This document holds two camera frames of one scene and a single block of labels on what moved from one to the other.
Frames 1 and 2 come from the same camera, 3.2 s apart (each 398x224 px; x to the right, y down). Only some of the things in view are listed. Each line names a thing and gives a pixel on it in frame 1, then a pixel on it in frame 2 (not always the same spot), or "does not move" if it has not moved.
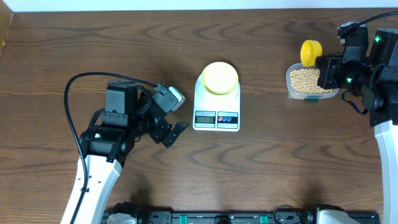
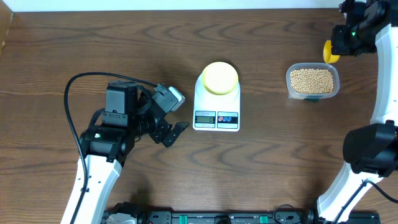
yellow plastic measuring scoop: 310,50 to 329,58
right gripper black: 328,69 to 339,46
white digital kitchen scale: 216,112 does not move
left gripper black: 158,133 does not move
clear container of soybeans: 301,83 does not move
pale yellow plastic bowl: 219,78 does not move
